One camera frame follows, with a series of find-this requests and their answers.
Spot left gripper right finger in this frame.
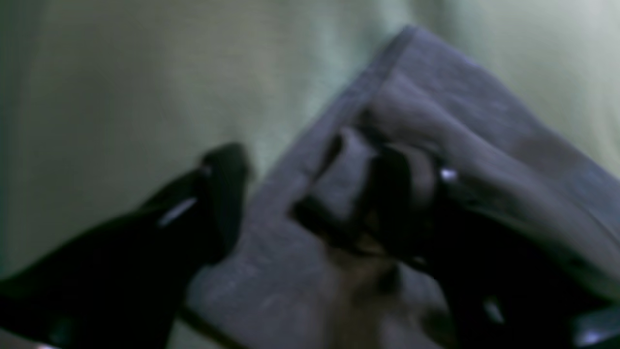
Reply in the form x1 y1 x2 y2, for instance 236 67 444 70
373 145 619 349

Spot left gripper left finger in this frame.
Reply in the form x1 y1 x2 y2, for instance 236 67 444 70
0 143 249 349

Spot grey t-shirt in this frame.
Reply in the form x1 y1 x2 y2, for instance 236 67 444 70
187 27 619 349

